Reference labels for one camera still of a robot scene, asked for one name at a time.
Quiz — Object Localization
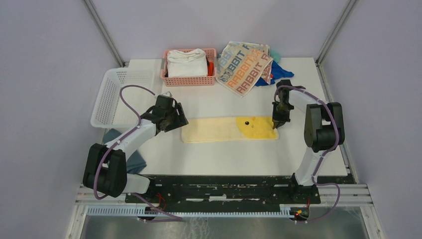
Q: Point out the teal green towel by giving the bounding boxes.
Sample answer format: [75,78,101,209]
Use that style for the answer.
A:
[269,49,281,64]

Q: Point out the white cable duct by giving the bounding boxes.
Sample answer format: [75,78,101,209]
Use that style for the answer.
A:
[87,205,294,219]

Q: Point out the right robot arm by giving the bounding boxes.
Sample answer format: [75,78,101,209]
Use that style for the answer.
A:
[272,80,345,203]

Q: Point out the grey blue towel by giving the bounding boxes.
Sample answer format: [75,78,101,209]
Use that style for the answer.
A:
[102,128,147,174]

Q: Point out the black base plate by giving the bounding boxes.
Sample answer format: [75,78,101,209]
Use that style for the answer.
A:
[142,175,354,214]

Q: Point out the aluminium frame rails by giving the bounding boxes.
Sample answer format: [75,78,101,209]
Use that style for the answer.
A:
[65,184,385,239]

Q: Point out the yellow duck towel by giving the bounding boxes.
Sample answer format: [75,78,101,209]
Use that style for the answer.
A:
[181,116,279,143]

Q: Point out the white plastic basket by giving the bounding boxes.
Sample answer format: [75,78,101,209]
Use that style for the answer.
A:
[90,68,163,128]

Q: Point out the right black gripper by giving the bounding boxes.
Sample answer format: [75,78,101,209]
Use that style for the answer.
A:
[273,101,293,129]

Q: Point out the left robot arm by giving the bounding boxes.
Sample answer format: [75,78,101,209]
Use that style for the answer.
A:
[83,95,189,203]

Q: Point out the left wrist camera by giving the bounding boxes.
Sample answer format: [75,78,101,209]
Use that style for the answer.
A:
[162,92,173,98]

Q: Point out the rabbit print towel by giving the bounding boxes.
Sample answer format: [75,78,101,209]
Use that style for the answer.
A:
[215,41,273,97]

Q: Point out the white folded towel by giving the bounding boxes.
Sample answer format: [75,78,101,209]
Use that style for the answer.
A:
[167,48,208,78]

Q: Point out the orange towel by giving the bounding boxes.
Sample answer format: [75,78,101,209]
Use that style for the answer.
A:
[207,61,214,76]

